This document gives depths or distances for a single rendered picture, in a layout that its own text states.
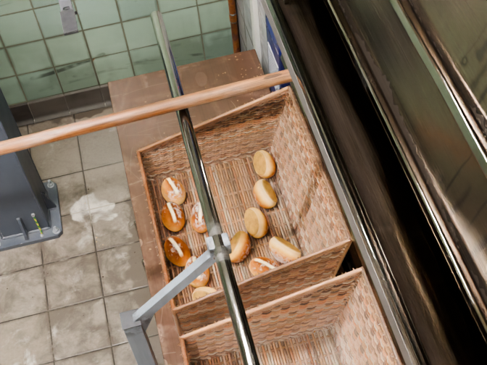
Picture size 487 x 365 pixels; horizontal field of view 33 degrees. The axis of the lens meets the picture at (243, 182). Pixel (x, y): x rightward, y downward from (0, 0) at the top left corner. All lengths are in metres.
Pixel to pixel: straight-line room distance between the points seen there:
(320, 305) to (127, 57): 1.68
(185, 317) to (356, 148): 0.82
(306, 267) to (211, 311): 0.27
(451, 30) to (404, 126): 0.30
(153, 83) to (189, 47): 0.69
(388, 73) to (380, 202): 0.23
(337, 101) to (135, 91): 1.32
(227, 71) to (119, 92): 0.37
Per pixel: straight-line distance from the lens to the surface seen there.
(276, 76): 1.86
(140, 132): 2.63
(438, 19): 1.18
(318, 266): 2.07
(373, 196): 1.40
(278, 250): 2.24
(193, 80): 2.76
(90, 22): 3.26
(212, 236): 1.64
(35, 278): 3.10
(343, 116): 1.52
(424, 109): 1.36
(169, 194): 2.39
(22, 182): 2.96
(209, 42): 3.43
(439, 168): 1.32
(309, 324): 2.14
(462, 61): 1.13
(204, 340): 2.07
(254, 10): 2.80
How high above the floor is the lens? 2.54
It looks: 53 degrees down
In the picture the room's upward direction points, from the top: 7 degrees counter-clockwise
